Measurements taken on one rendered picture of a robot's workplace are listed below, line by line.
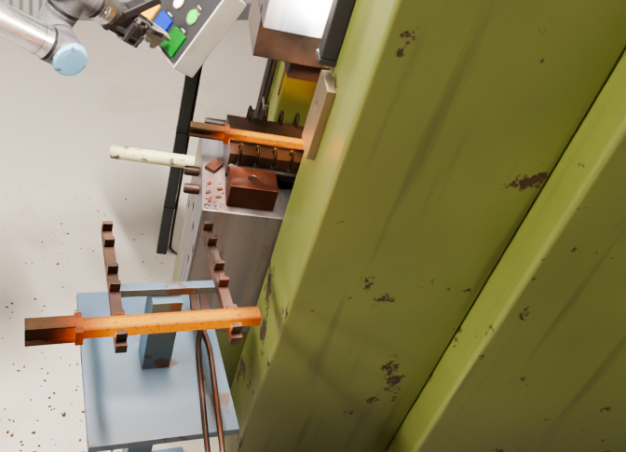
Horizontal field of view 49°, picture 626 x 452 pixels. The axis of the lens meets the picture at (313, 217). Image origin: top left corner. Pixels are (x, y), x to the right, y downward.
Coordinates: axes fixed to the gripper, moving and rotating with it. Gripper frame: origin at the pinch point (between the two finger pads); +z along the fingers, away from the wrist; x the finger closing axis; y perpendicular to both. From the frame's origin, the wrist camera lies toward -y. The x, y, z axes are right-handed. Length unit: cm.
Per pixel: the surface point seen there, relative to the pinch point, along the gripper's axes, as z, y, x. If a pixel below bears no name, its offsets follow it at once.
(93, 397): -32, 50, 96
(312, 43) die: -9, -29, 59
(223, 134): -1.7, 4.7, 46.4
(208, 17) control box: 3.2, -12.2, 6.0
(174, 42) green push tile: 2.5, 0.5, 1.1
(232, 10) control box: 8.0, -17.9, 7.0
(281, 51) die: -13, -23, 56
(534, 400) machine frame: 56, 3, 134
